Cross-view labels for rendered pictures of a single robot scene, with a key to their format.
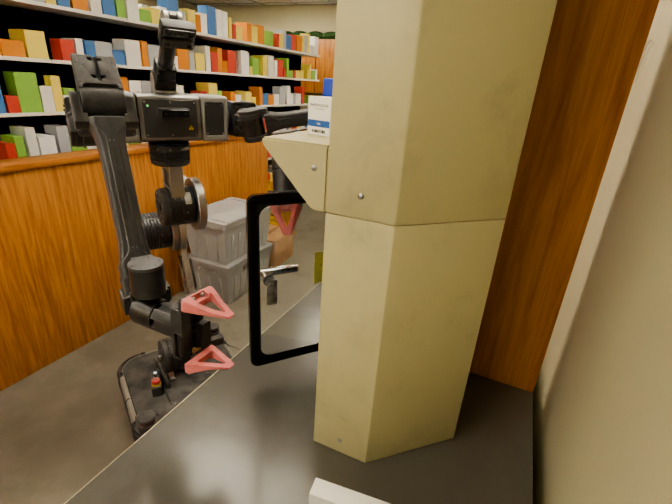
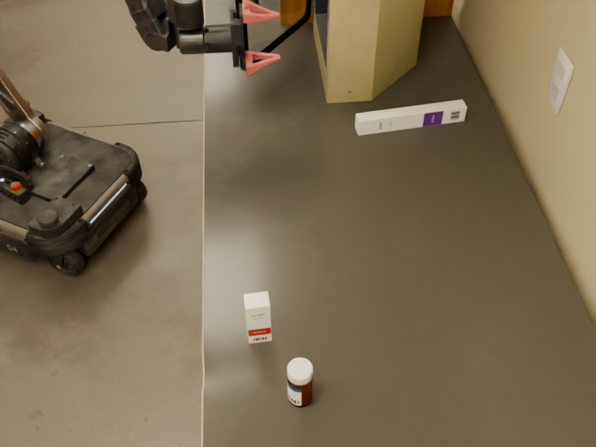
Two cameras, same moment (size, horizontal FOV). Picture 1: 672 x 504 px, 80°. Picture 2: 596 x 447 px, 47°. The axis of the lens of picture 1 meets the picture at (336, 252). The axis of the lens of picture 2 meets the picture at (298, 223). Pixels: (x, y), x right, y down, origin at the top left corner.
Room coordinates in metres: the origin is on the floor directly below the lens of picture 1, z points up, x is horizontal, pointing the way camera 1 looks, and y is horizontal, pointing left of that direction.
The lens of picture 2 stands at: (-0.58, 0.72, 1.97)
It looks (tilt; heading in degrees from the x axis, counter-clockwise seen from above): 47 degrees down; 332
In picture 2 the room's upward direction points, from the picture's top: straight up
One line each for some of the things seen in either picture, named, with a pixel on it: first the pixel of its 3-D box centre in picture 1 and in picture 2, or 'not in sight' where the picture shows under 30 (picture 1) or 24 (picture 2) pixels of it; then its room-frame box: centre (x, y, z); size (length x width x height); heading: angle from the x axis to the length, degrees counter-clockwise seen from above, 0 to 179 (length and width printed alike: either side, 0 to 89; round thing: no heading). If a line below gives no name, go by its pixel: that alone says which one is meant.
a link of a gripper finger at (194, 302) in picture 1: (209, 315); (256, 21); (0.57, 0.20, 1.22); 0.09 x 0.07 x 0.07; 66
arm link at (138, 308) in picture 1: (151, 308); (192, 37); (0.62, 0.33, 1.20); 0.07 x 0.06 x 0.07; 66
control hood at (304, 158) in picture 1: (336, 160); not in sight; (0.75, 0.01, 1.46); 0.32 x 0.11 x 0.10; 157
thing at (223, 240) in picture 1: (230, 229); not in sight; (2.91, 0.83, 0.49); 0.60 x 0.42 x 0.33; 157
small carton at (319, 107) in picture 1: (328, 116); not in sight; (0.71, 0.03, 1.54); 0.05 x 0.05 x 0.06; 52
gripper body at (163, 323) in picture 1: (177, 321); (222, 38); (0.59, 0.27, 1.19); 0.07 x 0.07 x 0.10; 66
